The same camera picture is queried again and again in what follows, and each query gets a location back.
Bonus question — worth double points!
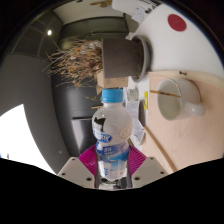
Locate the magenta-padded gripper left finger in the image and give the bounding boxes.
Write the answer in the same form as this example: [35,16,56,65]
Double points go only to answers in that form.
[57,144,98,189]

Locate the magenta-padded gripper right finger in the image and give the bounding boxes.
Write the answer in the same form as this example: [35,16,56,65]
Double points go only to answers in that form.
[126,144,169,189]

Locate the blue-capped milky drink bottle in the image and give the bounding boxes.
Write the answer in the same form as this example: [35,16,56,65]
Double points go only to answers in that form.
[91,87,134,183]

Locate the light wooden board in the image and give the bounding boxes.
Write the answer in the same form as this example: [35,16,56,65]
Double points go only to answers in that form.
[141,70,224,174]

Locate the white ceramic mug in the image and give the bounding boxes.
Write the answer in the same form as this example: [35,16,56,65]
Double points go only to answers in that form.
[156,78,207,122]

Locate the small yellow marker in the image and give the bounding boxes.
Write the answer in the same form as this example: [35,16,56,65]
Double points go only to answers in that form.
[143,90,149,111]

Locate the gold stirring stick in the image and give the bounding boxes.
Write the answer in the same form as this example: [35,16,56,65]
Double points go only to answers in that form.
[149,89,182,99]

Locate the cardboard box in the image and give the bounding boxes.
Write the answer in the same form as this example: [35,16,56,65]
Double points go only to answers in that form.
[95,71,129,96]

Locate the grey plant saucer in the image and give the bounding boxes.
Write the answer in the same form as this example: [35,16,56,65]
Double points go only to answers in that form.
[131,34,152,84]

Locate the grey potted dried plant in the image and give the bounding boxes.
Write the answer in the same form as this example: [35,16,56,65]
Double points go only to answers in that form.
[43,36,146,89]

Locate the flat round red coaster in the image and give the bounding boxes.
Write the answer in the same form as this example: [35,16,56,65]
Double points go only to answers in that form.
[167,13,187,33]

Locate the stack of papers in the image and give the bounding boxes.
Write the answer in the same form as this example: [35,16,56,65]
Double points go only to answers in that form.
[131,4,158,23]

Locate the white chair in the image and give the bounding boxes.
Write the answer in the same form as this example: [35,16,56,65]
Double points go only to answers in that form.
[111,0,161,18]

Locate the wooden standing figure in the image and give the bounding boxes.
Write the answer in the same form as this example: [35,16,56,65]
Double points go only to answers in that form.
[89,0,113,8]

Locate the black wall screen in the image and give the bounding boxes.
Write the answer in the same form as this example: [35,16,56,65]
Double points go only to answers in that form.
[71,117,98,155]

